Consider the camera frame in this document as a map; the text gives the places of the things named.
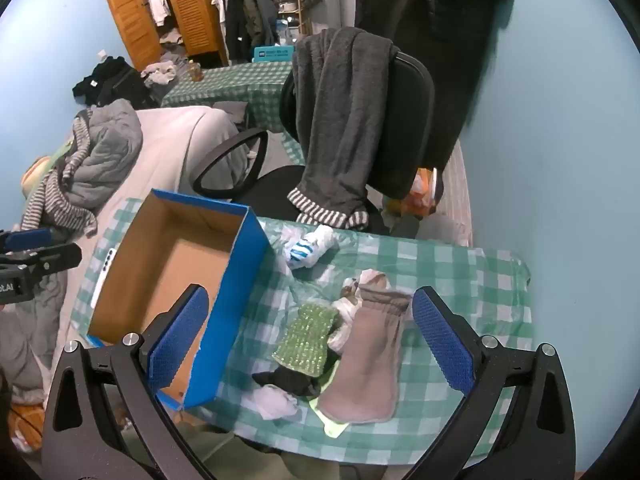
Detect green checked tablecloth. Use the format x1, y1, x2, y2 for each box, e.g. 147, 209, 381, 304
90, 197, 533, 466

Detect brown white small cloth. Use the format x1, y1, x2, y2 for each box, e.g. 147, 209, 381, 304
341, 277, 363, 307

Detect black hanging jacket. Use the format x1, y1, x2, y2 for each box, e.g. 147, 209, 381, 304
355, 0, 512, 171

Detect grey striped garment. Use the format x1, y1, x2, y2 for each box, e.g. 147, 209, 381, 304
20, 110, 99, 239

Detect blue cardboard box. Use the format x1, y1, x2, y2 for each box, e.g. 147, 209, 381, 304
87, 189, 271, 408

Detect black office chair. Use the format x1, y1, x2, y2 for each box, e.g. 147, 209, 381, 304
192, 50, 436, 235

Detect pale bed blanket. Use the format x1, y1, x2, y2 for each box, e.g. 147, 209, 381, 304
65, 105, 251, 311

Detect light grey sock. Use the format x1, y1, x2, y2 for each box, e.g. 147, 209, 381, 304
243, 385, 302, 421

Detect orange plastic bag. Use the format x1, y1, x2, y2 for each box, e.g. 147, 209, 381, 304
382, 167, 444, 219

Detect teal plastic box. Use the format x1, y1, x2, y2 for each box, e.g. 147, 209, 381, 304
252, 46, 294, 65

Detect olive green cloth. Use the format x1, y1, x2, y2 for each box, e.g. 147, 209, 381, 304
172, 422, 342, 480

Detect green checked table cover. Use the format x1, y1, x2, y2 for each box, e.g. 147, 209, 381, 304
160, 62, 297, 134

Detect white blue striped sock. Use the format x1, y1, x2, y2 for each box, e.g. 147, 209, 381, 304
282, 225, 335, 271

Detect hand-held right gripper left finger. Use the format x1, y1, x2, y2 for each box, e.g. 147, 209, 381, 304
41, 284, 221, 480

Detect taupe fabric pouch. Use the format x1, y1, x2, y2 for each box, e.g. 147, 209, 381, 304
317, 285, 413, 423

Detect lime green cloth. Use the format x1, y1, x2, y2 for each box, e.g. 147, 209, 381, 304
307, 360, 352, 439

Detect orange cloth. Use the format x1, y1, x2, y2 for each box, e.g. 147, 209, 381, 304
10, 404, 51, 455

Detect grey puffer jacket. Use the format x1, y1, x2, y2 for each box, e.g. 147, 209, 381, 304
50, 99, 144, 221

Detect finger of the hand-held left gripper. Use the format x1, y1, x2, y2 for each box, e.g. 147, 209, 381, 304
0, 228, 55, 255
0, 242, 83, 278

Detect white sock grey toe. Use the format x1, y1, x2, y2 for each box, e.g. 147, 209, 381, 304
328, 297, 361, 354

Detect grey towel striped edge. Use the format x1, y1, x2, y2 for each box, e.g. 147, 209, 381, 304
287, 26, 401, 231

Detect black sock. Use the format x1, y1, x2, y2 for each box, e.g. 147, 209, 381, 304
251, 364, 321, 399

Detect louvered wooden wardrobe door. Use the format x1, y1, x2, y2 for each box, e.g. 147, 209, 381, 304
99, 0, 164, 69
159, 0, 229, 59

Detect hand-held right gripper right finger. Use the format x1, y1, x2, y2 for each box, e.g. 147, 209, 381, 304
400, 285, 576, 480

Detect pile of pale clothes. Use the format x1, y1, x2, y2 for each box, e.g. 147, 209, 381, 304
142, 60, 179, 87

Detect pale striped cloth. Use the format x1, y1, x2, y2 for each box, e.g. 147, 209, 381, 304
434, 139, 474, 247

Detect dark hanging coats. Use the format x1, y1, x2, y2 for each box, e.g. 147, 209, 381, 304
220, 0, 281, 61

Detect pale pink cloth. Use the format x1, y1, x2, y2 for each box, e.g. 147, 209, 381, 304
357, 269, 392, 293

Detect green knitted cloth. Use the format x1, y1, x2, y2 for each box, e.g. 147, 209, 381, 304
271, 303, 341, 377

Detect clear water bottle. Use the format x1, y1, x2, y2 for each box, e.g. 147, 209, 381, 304
276, 17, 302, 49

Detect pile of black clothes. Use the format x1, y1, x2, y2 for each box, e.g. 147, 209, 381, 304
71, 56, 157, 109

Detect grey crumpled cloth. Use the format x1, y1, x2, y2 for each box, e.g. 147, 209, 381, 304
0, 267, 69, 406

